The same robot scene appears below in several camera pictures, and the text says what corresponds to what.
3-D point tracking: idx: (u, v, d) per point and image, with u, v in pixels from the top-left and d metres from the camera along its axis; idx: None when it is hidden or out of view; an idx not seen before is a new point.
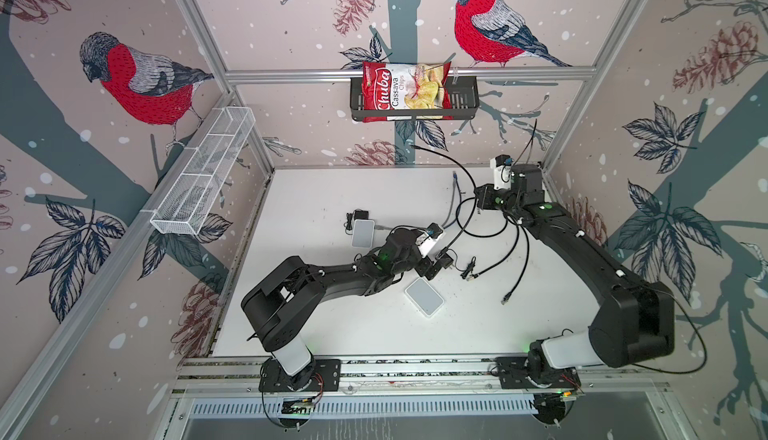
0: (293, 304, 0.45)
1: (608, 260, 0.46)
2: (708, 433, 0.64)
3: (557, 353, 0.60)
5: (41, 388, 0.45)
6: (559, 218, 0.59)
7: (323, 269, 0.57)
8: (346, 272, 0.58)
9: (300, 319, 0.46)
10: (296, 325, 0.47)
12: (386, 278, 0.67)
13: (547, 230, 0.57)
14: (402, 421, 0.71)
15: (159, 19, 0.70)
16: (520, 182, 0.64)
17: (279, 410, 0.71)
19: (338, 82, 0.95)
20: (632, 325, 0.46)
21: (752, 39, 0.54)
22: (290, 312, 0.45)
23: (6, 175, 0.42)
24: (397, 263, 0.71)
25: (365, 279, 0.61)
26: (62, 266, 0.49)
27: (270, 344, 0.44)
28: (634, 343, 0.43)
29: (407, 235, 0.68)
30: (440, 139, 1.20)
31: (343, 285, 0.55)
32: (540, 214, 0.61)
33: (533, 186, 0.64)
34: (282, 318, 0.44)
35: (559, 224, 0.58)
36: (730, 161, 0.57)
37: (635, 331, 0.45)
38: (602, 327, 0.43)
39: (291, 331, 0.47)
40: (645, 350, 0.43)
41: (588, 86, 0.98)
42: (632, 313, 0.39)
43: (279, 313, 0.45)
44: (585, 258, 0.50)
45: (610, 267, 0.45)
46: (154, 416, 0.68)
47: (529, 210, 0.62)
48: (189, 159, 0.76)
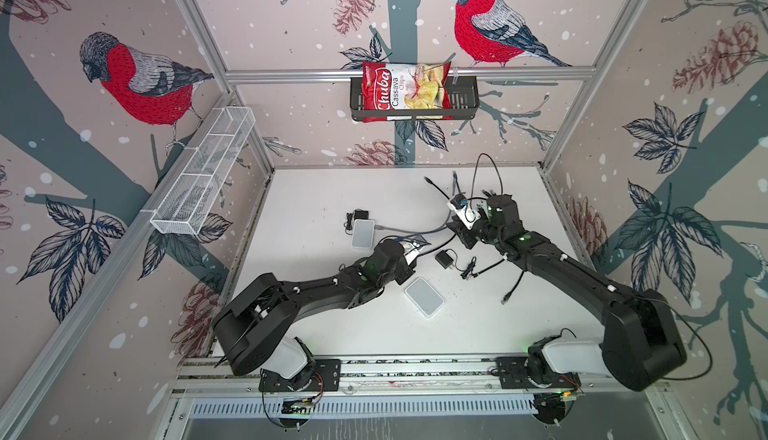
0: (264, 325, 0.43)
1: (598, 278, 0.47)
2: (708, 433, 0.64)
3: (561, 359, 0.59)
5: (41, 388, 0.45)
6: (543, 247, 0.60)
7: (298, 286, 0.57)
8: (325, 289, 0.55)
9: (273, 340, 0.44)
10: (269, 345, 0.44)
12: (370, 290, 0.64)
13: (531, 259, 0.58)
14: (402, 421, 0.71)
15: (159, 18, 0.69)
16: (498, 216, 0.65)
17: (279, 410, 0.71)
19: (338, 82, 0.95)
20: (640, 340, 0.45)
21: (752, 39, 0.54)
22: (259, 335, 0.42)
23: (6, 175, 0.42)
24: (382, 275, 0.69)
25: (347, 293, 0.59)
26: (62, 266, 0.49)
27: (239, 367, 0.42)
28: (649, 360, 0.42)
29: (396, 246, 0.67)
30: (440, 139, 1.20)
31: (320, 301, 0.53)
32: (522, 246, 0.62)
33: (511, 219, 0.66)
34: (251, 340, 0.42)
35: (542, 251, 0.59)
36: (729, 161, 0.57)
37: (645, 346, 0.44)
38: (610, 347, 0.43)
39: (265, 350, 0.44)
40: (663, 365, 0.42)
41: (588, 86, 0.98)
42: (634, 328, 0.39)
43: (248, 335, 0.43)
44: (576, 278, 0.51)
45: (601, 285, 0.49)
46: (154, 416, 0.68)
47: (511, 243, 0.64)
48: (189, 159, 0.76)
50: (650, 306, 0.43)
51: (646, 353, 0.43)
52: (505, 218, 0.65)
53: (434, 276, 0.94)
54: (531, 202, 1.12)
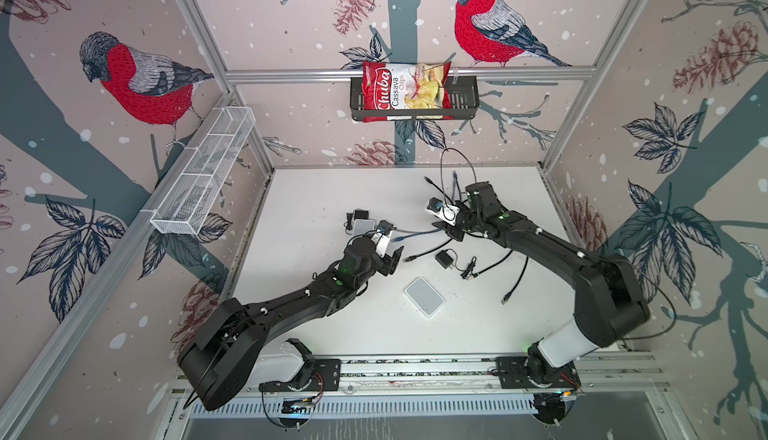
0: (231, 355, 0.41)
1: (568, 246, 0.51)
2: (708, 433, 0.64)
3: (555, 351, 0.60)
5: (41, 388, 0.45)
6: (521, 223, 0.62)
7: (266, 306, 0.50)
8: (296, 304, 0.53)
9: (244, 367, 0.43)
10: (242, 373, 0.43)
12: (348, 293, 0.64)
13: (509, 235, 0.61)
14: (402, 421, 0.71)
15: (159, 18, 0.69)
16: (476, 199, 0.69)
17: (279, 410, 0.71)
19: (338, 82, 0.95)
20: (605, 300, 0.48)
21: (752, 39, 0.54)
22: (227, 366, 0.40)
23: (6, 175, 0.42)
24: (359, 275, 0.67)
25: (322, 302, 0.57)
26: (62, 266, 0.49)
27: (212, 401, 0.41)
28: (617, 320, 0.46)
29: (365, 244, 0.65)
30: (440, 139, 1.20)
31: (293, 317, 0.51)
32: (501, 224, 0.65)
33: (489, 200, 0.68)
34: (219, 372, 0.40)
35: (519, 228, 0.62)
36: (730, 161, 0.57)
37: (609, 305, 0.47)
38: (580, 309, 0.46)
39: (238, 379, 0.43)
40: (629, 323, 0.46)
41: (588, 86, 0.98)
42: (600, 288, 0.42)
43: (215, 368, 0.41)
44: (548, 248, 0.54)
45: (572, 252, 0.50)
46: (154, 416, 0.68)
47: (491, 223, 0.66)
48: (189, 159, 0.76)
50: (616, 267, 0.47)
51: (612, 311, 0.46)
52: (483, 199, 0.70)
53: (434, 276, 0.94)
54: (532, 202, 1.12)
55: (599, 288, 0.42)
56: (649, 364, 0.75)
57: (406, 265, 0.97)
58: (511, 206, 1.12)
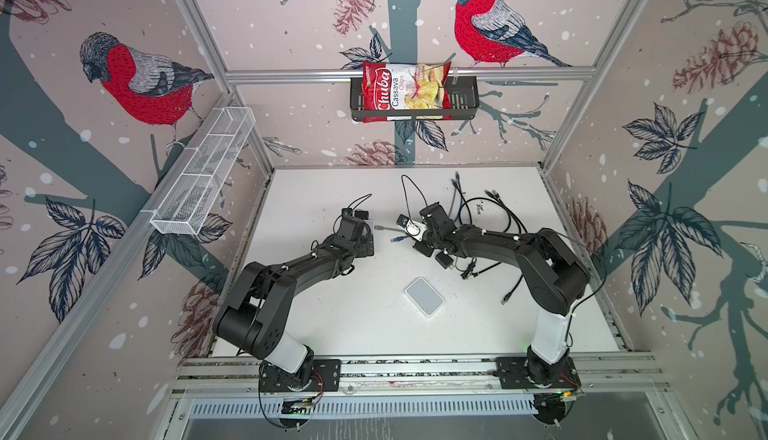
0: (270, 302, 0.45)
1: (506, 237, 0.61)
2: (708, 433, 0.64)
3: (545, 347, 0.61)
5: (40, 388, 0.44)
6: (469, 231, 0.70)
7: (286, 265, 0.54)
8: (307, 262, 0.58)
9: (282, 315, 0.48)
10: (280, 321, 0.48)
12: (347, 255, 0.71)
13: (462, 244, 0.68)
14: (402, 421, 0.71)
15: (159, 19, 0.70)
16: (430, 220, 0.76)
17: (279, 410, 0.71)
19: (338, 82, 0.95)
20: (544, 268, 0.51)
21: (752, 39, 0.54)
22: (271, 309, 0.44)
23: (6, 175, 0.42)
24: (353, 242, 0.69)
25: (328, 261, 0.63)
26: (62, 266, 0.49)
27: (260, 349, 0.44)
28: (563, 287, 0.51)
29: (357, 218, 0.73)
30: (440, 139, 1.20)
31: (312, 272, 0.58)
32: (456, 240, 0.71)
33: (442, 218, 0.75)
34: (265, 318, 0.44)
35: (469, 235, 0.70)
36: (729, 161, 0.57)
37: (553, 273, 0.53)
38: (532, 285, 0.50)
39: (278, 327, 0.48)
40: (574, 286, 0.51)
41: (588, 87, 0.98)
42: (536, 258, 0.57)
43: (259, 318, 0.44)
44: (490, 238, 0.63)
45: (511, 239, 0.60)
46: (154, 416, 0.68)
47: (448, 240, 0.73)
48: (189, 159, 0.76)
50: (545, 240, 0.54)
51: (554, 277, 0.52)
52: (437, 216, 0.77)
53: (434, 277, 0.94)
54: (532, 203, 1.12)
55: (536, 260, 0.57)
56: (650, 364, 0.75)
57: (407, 265, 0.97)
58: (511, 206, 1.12)
